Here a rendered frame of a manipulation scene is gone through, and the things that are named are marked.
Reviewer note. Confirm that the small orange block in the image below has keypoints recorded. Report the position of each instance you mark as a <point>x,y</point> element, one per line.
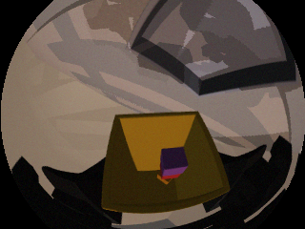
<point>166,181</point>

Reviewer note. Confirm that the small purple block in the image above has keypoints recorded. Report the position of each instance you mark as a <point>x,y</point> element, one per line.
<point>173,161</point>

